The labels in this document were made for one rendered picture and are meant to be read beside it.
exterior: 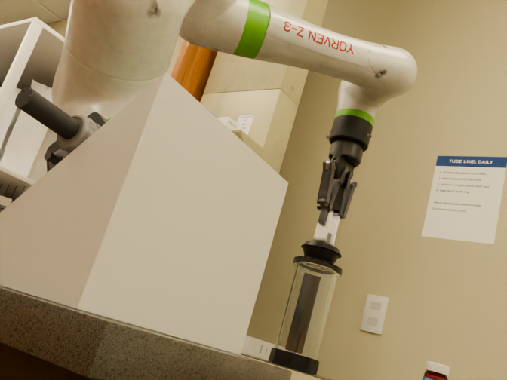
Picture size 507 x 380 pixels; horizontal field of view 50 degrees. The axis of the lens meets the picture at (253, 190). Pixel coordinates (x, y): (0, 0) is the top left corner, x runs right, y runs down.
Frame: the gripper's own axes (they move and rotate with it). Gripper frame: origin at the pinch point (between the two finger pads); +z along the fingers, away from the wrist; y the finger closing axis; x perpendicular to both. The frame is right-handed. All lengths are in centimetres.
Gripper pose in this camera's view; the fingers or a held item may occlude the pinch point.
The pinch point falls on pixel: (327, 228)
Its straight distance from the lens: 122.6
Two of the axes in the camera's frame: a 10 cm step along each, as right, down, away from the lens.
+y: -5.6, -3.9, -7.3
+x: 7.8, 0.5, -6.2
